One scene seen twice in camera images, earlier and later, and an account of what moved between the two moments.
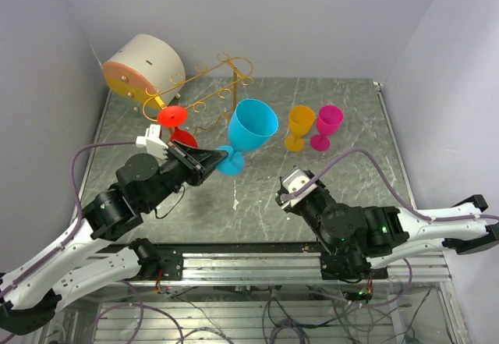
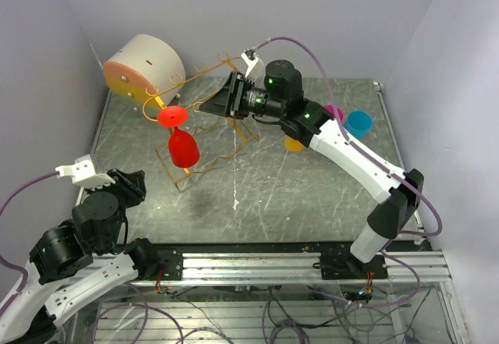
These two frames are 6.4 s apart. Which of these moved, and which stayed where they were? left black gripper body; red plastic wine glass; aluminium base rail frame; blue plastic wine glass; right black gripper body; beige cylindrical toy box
Moved: right black gripper body; blue plastic wine glass; left black gripper body
Stayed: red plastic wine glass; aluminium base rail frame; beige cylindrical toy box
